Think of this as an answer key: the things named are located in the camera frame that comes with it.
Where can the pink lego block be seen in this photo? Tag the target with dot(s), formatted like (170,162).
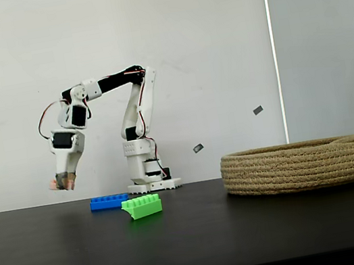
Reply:
(52,185)

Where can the green lego block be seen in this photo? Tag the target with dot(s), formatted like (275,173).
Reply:
(146,208)

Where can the grey tape piece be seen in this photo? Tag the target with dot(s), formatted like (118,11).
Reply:
(198,148)
(258,110)

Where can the blue lego block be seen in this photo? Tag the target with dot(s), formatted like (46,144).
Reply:
(105,204)

